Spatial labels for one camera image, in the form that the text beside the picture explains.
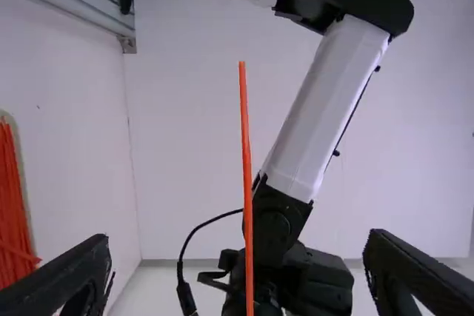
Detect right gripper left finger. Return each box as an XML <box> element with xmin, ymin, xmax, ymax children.
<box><xmin>0</xmin><ymin>233</ymin><xmax>114</xmax><ymax>316</ymax></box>

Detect orange cable tie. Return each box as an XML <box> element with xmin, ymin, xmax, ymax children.
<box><xmin>238</xmin><ymin>60</ymin><xmax>256</xmax><ymax>316</ymax></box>

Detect row of orange cable ties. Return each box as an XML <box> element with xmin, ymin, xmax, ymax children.
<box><xmin>0</xmin><ymin>115</ymin><xmax>42</xmax><ymax>292</ymax></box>

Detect black cable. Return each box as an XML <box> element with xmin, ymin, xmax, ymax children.
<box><xmin>176</xmin><ymin>207</ymin><xmax>246</xmax><ymax>316</ymax></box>

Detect silver rails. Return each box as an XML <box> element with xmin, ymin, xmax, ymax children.
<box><xmin>0</xmin><ymin>0</ymin><xmax>138</xmax><ymax>55</ymax></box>

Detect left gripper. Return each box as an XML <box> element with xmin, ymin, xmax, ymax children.
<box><xmin>218</xmin><ymin>240</ymin><xmax>356</xmax><ymax>316</ymax></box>

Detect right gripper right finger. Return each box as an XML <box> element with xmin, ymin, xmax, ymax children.
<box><xmin>361</xmin><ymin>228</ymin><xmax>474</xmax><ymax>316</ymax></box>

